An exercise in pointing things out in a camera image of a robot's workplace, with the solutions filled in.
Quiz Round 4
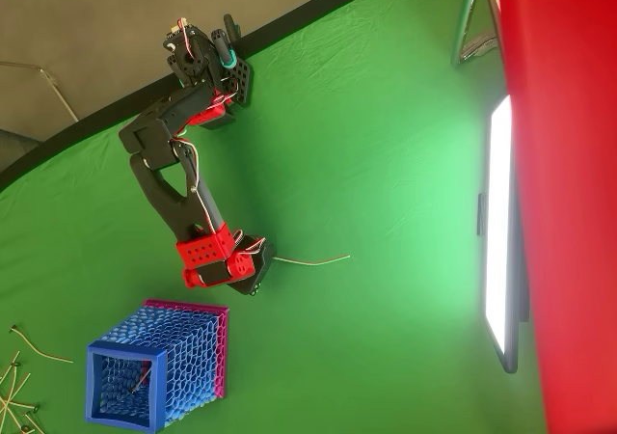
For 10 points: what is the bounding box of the blue and pink lattice basket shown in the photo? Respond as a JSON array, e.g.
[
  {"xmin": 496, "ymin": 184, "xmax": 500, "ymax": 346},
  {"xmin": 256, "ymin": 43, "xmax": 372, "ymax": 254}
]
[{"xmin": 85, "ymin": 298, "xmax": 230, "ymax": 431}]

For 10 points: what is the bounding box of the thin curved yellow-green cable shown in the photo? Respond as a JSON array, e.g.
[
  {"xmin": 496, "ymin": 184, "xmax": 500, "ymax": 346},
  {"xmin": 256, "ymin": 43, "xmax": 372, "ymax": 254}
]
[{"xmin": 9, "ymin": 325, "xmax": 75, "ymax": 365}]

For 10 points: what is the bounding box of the thin light wooden stick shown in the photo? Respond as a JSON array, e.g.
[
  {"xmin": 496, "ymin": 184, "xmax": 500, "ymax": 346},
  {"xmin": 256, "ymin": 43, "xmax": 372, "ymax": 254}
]
[
  {"xmin": 0, "ymin": 398, "xmax": 40, "ymax": 414},
  {"xmin": 0, "ymin": 350, "xmax": 22, "ymax": 388},
  {"xmin": 0, "ymin": 404, "xmax": 30, "ymax": 434},
  {"xmin": 0, "ymin": 372, "xmax": 32, "ymax": 412}
]

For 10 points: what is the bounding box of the green cloth with black edge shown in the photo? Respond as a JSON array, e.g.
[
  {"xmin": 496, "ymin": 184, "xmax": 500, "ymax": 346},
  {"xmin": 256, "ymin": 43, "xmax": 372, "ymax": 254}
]
[{"xmin": 0, "ymin": 0, "xmax": 549, "ymax": 434}]

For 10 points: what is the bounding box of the white glowing light panel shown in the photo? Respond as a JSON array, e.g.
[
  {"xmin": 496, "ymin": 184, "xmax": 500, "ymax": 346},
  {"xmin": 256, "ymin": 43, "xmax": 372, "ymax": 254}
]
[{"xmin": 475, "ymin": 94, "xmax": 531, "ymax": 375}]

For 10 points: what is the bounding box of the large red panel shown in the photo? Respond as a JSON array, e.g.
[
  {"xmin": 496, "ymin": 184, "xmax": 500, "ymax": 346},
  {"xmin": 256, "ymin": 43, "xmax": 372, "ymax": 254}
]
[{"xmin": 491, "ymin": 0, "xmax": 617, "ymax": 434}]

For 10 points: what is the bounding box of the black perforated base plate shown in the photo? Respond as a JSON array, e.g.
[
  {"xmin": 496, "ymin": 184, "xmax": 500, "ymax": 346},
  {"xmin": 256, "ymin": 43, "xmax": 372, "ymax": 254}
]
[{"xmin": 225, "ymin": 57, "xmax": 255, "ymax": 108}]

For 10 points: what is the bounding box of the black clamp with teal ring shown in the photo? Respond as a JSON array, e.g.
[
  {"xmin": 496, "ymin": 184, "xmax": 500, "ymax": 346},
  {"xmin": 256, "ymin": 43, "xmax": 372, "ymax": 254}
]
[{"xmin": 209, "ymin": 14, "xmax": 242, "ymax": 71}]

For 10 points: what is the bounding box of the thin white cable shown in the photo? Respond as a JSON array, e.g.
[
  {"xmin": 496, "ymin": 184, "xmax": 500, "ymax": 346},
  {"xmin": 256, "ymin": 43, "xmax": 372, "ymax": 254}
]
[{"xmin": 0, "ymin": 61, "xmax": 80, "ymax": 123}]

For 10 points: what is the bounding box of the metal stand frame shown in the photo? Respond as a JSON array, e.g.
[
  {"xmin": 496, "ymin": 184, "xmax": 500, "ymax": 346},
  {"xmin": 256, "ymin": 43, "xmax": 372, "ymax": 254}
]
[{"xmin": 449, "ymin": 0, "xmax": 500, "ymax": 68}]

